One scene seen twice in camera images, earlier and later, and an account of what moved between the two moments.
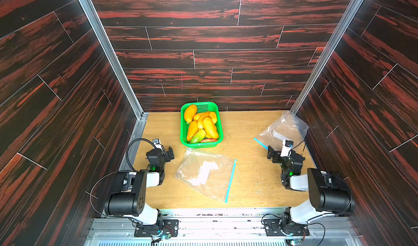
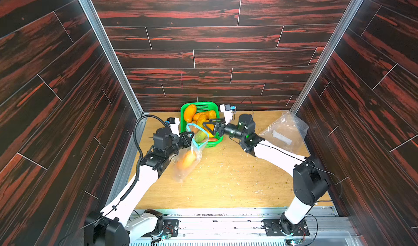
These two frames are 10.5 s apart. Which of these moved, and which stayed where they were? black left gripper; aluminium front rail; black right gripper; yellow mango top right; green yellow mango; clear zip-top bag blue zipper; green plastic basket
Moved: clear zip-top bag blue zipper; black left gripper; black right gripper
Stayed: aluminium front rail; green plastic basket; yellow mango top right; green yellow mango
